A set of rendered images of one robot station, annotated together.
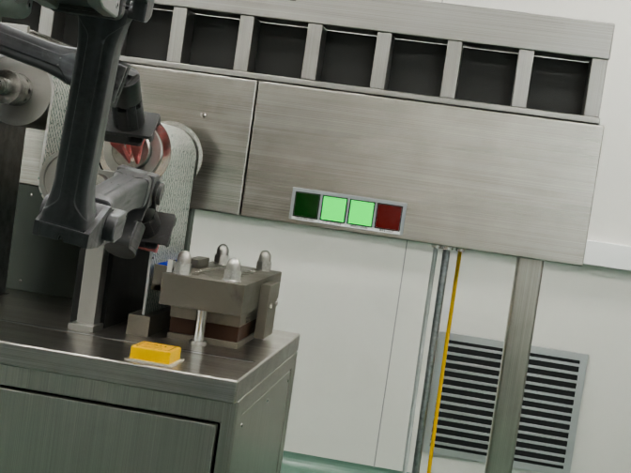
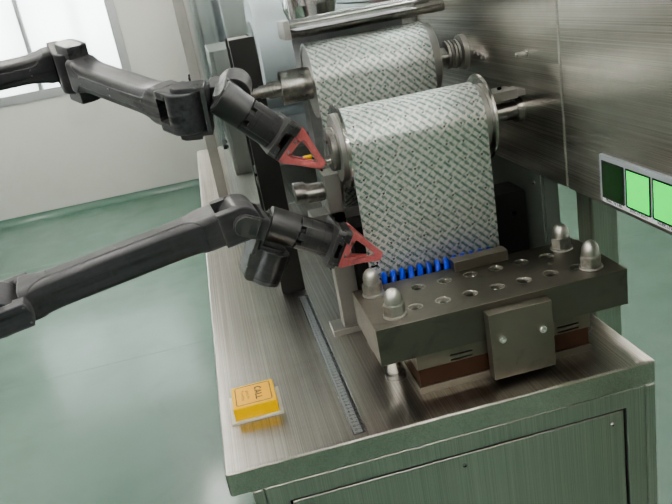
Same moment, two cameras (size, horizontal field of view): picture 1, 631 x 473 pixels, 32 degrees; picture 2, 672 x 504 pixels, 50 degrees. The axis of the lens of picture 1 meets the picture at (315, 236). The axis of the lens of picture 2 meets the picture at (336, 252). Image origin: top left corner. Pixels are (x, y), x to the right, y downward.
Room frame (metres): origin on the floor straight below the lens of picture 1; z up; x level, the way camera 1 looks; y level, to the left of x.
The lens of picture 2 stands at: (1.79, -0.79, 1.51)
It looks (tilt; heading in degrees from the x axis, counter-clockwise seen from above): 20 degrees down; 74
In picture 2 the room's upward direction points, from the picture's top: 10 degrees counter-clockwise
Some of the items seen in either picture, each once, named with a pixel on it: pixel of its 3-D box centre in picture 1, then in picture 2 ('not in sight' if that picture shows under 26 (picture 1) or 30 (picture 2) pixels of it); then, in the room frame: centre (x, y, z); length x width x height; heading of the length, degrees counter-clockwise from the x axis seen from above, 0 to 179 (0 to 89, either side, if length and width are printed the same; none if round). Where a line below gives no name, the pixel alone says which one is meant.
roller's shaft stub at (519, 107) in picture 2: not in sight; (501, 112); (2.44, 0.33, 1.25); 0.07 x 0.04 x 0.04; 172
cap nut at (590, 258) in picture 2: (264, 260); (590, 253); (2.44, 0.10, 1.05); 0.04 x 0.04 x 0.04
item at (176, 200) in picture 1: (171, 226); (430, 219); (2.26, 0.29, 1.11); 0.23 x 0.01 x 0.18; 172
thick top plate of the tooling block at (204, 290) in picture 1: (224, 286); (485, 297); (2.28, 0.17, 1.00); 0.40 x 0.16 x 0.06; 172
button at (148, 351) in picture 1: (155, 353); (254, 399); (1.90, 0.24, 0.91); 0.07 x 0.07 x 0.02; 82
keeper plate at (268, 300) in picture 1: (268, 309); (521, 338); (2.29, 0.08, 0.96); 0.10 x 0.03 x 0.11; 172
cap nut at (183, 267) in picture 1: (183, 262); (371, 281); (2.12, 0.24, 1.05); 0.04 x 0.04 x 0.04
